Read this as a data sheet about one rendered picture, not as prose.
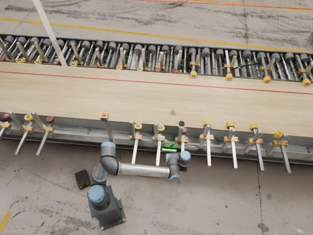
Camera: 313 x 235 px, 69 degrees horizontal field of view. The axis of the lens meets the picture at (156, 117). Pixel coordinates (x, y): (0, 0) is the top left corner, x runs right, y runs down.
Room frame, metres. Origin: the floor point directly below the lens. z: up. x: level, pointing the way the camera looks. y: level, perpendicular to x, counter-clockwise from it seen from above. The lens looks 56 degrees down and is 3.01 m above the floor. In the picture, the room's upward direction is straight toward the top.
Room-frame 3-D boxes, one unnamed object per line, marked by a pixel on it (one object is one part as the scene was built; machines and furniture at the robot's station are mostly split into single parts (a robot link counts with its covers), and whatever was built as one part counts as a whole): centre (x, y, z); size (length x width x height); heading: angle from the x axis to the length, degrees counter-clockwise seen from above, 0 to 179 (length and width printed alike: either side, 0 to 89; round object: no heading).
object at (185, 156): (0.85, -0.26, 1.14); 0.10 x 0.09 x 0.12; 95
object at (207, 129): (1.17, -0.50, 0.94); 0.03 x 0.03 x 0.48; 85
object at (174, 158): (0.83, -0.15, 1.14); 0.12 x 0.12 x 0.09; 5
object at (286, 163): (0.97, -1.27, 0.95); 0.36 x 0.03 x 0.03; 175
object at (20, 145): (1.24, 1.46, 0.80); 0.43 x 0.03 x 0.04; 175
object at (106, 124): (1.25, 0.51, 0.93); 0.05 x 0.04 x 0.45; 85
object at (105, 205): (0.61, 0.56, 0.65); 0.19 x 0.19 x 0.10
